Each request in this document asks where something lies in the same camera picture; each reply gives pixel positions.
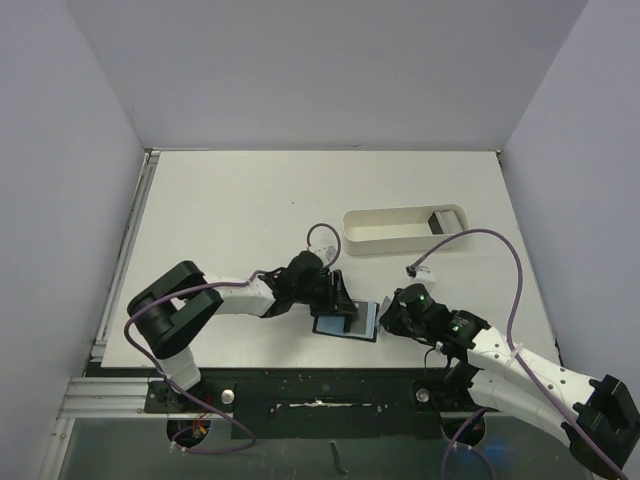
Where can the stack of silver credit cards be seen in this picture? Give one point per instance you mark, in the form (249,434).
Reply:
(445,222)

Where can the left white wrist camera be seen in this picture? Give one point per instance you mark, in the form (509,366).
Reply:
(328,254)

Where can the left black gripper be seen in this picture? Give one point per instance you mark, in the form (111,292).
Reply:
(336,301)

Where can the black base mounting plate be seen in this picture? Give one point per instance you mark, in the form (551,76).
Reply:
(306,404)

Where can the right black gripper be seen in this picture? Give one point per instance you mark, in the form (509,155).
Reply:
(392,317)

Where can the black card holder wallet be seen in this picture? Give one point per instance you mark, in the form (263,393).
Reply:
(361,326)

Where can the aluminium frame rail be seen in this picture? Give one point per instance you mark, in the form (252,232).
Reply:
(104,398)

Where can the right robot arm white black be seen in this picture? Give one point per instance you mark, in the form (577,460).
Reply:
(597,419)

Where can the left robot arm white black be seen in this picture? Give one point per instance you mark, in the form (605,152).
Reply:
(168,315)

